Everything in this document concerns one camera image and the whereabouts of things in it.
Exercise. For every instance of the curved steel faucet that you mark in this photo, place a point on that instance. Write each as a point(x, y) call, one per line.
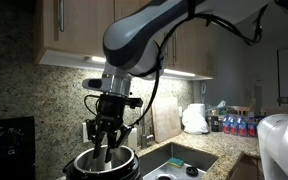
point(145, 138)

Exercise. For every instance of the green yellow sponge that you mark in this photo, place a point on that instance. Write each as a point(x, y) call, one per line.
point(175, 162)

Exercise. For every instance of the wooden cutting board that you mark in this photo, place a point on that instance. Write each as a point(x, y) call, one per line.
point(166, 121)

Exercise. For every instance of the dark jar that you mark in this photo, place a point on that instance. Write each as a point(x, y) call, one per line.
point(214, 124)

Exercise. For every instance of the black sink strainer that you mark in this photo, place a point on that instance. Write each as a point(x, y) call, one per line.
point(192, 171)

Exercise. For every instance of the white soap bottle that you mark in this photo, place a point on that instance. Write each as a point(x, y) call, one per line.
point(132, 139)

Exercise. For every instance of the red blue bottle pack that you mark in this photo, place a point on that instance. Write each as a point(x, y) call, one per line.
point(240, 125)

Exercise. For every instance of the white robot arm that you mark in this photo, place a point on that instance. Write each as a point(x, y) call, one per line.
point(130, 51)

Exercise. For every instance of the white wall outlet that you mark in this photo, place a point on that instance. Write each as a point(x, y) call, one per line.
point(84, 133)

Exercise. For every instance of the stainless steel sink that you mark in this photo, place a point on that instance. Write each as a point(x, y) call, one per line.
point(154, 166)

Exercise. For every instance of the wooden upper cabinets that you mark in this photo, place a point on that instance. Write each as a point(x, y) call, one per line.
point(69, 33)

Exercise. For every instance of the steel pressure cooker base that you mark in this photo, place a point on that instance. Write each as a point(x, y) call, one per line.
point(124, 165)

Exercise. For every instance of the white plastic bag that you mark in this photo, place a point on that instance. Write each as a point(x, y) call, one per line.
point(194, 122)

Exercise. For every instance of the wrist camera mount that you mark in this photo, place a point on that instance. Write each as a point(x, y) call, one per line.
point(111, 84)

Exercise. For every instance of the paper towel roll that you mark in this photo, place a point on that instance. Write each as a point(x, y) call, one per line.
point(198, 107)

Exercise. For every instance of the under-cabinet light strip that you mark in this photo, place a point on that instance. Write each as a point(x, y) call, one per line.
point(170, 71)

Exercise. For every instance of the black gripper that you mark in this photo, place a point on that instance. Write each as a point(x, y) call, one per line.
point(109, 112)

